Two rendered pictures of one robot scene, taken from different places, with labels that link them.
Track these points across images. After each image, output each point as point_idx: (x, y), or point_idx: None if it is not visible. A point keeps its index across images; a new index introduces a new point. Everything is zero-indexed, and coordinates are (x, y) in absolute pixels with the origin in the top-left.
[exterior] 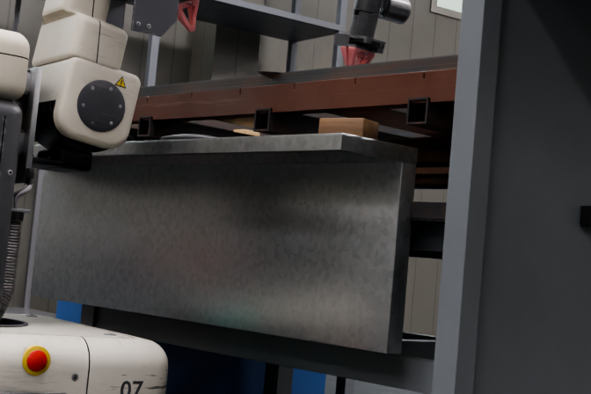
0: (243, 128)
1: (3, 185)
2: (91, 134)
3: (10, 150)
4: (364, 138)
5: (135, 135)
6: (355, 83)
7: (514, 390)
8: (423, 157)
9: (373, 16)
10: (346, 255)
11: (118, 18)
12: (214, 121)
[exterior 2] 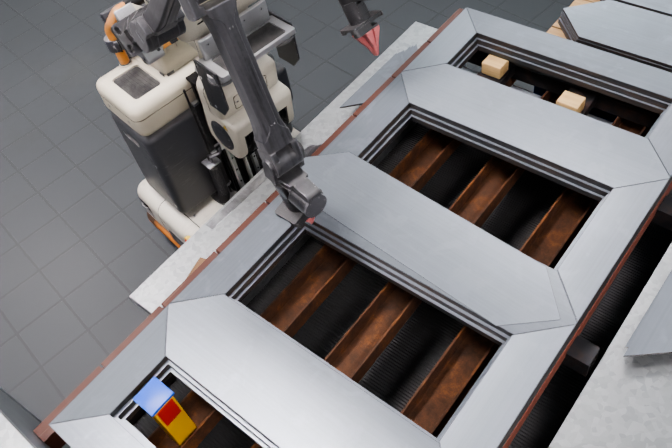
0: (592, 87)
1: (157, 170)
2: (224, 146)
3: (152, 158)
4: (143, 307)
5: (484, 59)
6: (218, 253)
7: None
8: None
9: (282, 198)
10: None
11: (292, 46)
12: (554, 72)
